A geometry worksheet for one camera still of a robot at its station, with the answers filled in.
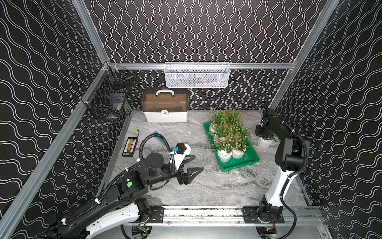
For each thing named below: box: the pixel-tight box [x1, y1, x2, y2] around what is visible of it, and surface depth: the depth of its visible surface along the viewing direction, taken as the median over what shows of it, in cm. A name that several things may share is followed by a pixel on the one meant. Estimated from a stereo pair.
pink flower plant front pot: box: [232, 120, 254, 140], surface depth 93 cm
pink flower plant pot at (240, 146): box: [231, 135, 252, 159], surface depth 87 cm
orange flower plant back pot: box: [209, 118, 233, 138], surface depth 97 cm
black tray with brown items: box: [121, 136, 139, 157], surface depth 100 cm
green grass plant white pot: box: [209, 109, 228, 136], surface depth 102 cm
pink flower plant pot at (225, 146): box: [210, 135, 235, 163], surface depth 90 cm
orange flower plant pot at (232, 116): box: [225, 109, 242, 126], surface depth 99 cm
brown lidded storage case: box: [140, 87, 190, 123], surface depth 107 cm
